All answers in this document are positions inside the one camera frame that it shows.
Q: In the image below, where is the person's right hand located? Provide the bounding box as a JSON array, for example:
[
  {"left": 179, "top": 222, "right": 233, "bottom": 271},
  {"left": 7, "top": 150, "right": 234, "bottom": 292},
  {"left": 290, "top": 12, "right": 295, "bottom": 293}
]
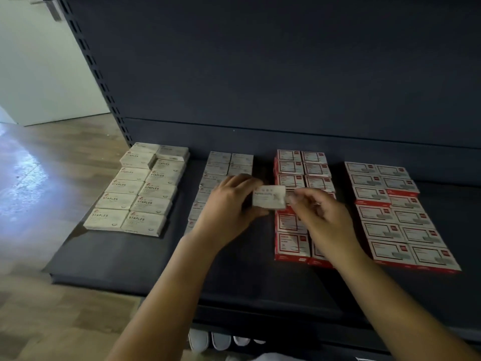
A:
[{"left": 288, "top": 188, "right": 362, "bottom": 264}]

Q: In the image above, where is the person's left hand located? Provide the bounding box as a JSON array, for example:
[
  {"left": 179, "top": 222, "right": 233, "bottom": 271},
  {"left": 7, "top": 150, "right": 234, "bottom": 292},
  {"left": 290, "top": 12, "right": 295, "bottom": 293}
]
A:
[{"left": 191, "top": 175, "right": 270, "bottom": 253}]

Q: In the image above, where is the dark metal shelf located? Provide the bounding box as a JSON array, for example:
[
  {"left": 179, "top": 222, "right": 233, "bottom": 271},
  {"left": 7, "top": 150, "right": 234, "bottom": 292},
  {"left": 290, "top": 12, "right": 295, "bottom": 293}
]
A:
[{"left": 45, "top": 0, "right": 481, "bottom": 354}]

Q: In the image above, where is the person's left forearm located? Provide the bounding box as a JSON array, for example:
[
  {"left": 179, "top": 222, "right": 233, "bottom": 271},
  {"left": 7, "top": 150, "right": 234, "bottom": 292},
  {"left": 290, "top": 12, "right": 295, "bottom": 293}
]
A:
[{"left": 105, "top": 240, "right": 226, "bottom": 361}]

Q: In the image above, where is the person's right forearm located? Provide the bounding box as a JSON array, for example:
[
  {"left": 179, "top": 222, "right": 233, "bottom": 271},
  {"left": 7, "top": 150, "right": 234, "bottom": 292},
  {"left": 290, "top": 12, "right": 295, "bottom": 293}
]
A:
[{"left": 334, "top": 248, "right": 481, "bottom": 361}]

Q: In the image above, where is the person's grey clothing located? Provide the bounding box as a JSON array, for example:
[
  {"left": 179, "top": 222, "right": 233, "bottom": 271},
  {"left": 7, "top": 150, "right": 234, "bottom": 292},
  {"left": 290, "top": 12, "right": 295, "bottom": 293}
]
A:
[{"left": 256, "top": 352, "right": 302, "bottom": 361}]

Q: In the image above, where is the grey slipper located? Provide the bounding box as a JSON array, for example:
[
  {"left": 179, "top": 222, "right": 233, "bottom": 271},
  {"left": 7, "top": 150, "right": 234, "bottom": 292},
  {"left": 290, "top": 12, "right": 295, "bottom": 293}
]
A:
[
  {"left": 188, "top": 328, "right": 210, "bottom": 352},
  {"left": 211, "top": 332, "right": 232, "bottom": 350}
]

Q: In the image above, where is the metal door handle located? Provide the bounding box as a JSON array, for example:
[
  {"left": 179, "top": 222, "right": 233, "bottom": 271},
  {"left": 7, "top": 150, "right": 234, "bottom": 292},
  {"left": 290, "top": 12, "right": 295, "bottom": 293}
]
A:
[{"left": 30, "top": 0, "right": 63, "bottom": 23}]

